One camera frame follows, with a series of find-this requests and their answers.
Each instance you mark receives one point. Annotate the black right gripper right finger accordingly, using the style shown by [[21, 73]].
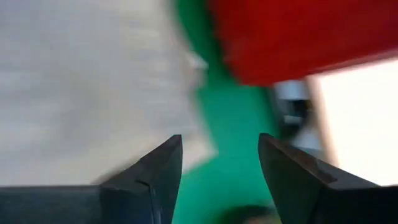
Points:
[[311, 202]]

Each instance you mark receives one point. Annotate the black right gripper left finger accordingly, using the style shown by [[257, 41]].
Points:
[[140, 202]]

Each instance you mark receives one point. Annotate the beige garment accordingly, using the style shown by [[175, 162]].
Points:
[[93, 93]]

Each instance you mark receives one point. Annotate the red plastic laundry bin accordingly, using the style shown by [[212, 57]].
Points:
[[295, 37]]

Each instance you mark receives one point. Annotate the light wood table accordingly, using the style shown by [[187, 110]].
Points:
[[357, 124]]

